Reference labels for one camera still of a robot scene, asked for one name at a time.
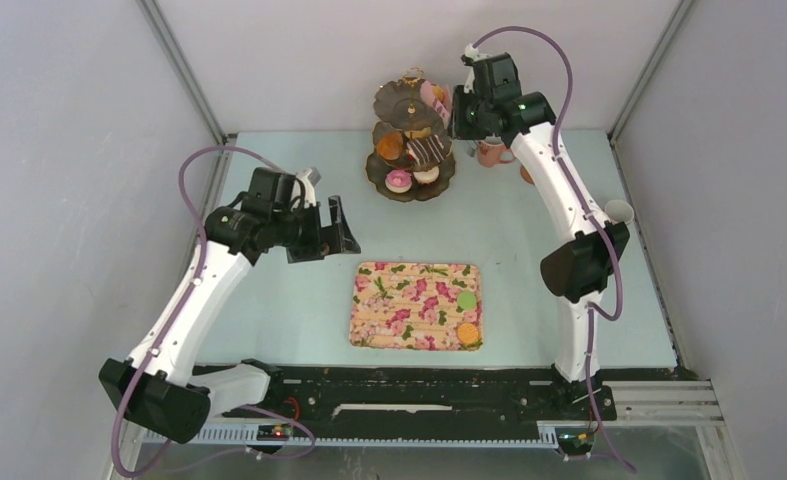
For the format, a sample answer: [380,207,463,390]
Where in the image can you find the chocolate layered cake slice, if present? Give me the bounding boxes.
[407,134,448,171]

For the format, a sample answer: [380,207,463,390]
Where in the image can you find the white donut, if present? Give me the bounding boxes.
[413,166,440,185]

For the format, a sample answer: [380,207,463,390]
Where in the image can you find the purple cable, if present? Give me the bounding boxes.
[462,25,636,473]
[110,146,285,480]

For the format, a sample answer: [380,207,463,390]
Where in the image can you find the floral serving tray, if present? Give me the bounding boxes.
[349,262,484,352]

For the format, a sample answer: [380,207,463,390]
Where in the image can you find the green macaron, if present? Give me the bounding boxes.
[457,291,479,312]

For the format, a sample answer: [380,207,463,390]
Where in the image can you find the pink mug at right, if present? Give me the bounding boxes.
[603,199,635,225]

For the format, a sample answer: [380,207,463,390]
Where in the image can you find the pink handled tongs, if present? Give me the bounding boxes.
[419,80,452,128]

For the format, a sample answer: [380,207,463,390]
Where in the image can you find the three-tier dark cake stand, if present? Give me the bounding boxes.
[365,67,456,203]

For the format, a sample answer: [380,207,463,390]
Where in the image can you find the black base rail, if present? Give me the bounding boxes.
[194,362,616,444]

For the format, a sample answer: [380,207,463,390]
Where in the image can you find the brown croissant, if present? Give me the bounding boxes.
[375,131,404,162]

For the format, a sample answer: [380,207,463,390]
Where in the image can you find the pink mug near stand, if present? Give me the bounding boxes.
[476,137,516,168]

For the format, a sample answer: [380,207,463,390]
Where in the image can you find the brown round coaster left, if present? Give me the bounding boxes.
[520,166,534,185]

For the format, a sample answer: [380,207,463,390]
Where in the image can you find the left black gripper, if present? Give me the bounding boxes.
[272,196,359,264]

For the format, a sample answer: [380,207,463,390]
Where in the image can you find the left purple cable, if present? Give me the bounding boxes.
[110,146,285,480]

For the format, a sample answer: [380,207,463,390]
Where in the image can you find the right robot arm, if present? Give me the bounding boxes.
[449,49,630,418]

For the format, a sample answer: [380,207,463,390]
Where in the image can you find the yellow round cookie top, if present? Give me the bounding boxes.
[403,127,432,140]

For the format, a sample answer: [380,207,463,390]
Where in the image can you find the orange round biscuit bottom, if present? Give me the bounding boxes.
[455,322,481,347]

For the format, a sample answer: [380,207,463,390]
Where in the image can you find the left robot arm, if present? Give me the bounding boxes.
[98,167,360,444]

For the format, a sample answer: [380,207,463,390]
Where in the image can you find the pink frosted donut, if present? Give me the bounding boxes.
[385,169,413,194]

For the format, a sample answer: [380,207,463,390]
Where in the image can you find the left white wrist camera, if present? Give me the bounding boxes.
[293,167,321,209]

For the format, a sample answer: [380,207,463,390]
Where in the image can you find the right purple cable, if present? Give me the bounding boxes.
[462,25,636,473]

